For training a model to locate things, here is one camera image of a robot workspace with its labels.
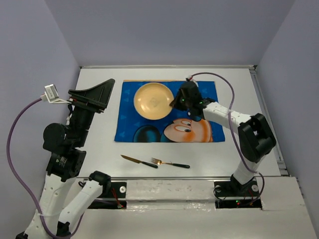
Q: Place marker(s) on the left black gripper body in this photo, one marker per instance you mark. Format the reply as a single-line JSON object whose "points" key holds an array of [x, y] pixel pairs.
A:
{"points": [[82, 117]]}

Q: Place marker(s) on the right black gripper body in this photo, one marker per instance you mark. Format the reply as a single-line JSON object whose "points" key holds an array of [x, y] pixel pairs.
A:
{"points": [[179, 103]]}

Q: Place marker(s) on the blue cartoon placemat cloth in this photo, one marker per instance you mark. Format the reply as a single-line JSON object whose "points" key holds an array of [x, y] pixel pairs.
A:
{"points": [[176, 127]]}

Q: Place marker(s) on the yellow plate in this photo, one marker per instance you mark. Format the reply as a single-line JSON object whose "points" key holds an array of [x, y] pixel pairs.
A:
{"points": [[152, 101]]}

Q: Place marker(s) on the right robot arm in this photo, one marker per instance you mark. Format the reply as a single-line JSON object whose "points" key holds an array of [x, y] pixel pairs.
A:
{"points": [[252, 135]]}

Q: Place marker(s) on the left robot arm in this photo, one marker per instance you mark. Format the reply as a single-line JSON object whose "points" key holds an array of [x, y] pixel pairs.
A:
{"points": [[53, 219]]}

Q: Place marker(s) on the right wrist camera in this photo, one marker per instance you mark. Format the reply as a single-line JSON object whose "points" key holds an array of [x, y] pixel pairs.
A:
{"points": [[191, 79]]}

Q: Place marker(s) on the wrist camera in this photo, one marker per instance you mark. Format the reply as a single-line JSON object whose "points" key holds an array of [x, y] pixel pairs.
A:
{"points": [[51, 95], [191, 79]]}

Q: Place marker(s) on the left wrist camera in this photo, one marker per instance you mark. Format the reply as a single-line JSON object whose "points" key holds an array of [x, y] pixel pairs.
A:
{"points": [[51, 95]]}

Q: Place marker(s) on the gold fork green handle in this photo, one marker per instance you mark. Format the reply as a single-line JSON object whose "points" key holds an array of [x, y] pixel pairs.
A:
{"points": [[160, 162]]}

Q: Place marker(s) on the gold knife green handle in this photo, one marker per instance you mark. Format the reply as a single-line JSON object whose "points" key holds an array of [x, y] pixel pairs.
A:
{"points": [[139, 161]]}

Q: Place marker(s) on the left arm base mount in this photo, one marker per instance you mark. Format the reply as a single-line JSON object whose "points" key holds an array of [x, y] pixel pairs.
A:
{"points": [[113, 198]]}

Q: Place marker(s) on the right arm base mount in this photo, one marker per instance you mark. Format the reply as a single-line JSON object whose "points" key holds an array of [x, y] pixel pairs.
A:
{"points": [[227, 197]]}

